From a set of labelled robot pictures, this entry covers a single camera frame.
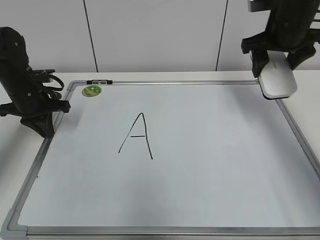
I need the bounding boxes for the white whiteboard eraser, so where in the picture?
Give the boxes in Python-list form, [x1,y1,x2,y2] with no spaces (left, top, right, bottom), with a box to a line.
[258,51,298,100]

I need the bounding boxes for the black grey marker clip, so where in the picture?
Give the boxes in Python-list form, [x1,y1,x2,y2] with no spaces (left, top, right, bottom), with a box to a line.
[86,79,113,85]

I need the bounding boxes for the round green sticker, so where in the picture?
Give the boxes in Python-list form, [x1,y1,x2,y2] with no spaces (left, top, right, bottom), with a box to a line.
[81,85,102,98]

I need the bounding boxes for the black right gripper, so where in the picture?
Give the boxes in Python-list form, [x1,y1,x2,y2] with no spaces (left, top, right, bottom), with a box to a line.
[241,0,320,78]

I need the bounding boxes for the white whiteboard with grey frame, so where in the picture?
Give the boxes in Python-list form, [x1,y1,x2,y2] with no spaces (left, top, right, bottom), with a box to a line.
[1,80,320,240]

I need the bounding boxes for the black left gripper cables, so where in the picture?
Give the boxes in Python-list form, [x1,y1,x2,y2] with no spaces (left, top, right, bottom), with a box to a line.
[26,69,65,100]

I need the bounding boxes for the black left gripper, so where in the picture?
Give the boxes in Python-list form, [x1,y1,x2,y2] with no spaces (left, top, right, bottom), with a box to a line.
[0,27,71,138]

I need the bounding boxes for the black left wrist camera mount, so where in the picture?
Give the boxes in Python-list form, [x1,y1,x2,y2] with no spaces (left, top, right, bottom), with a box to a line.
[247,0,273,13]

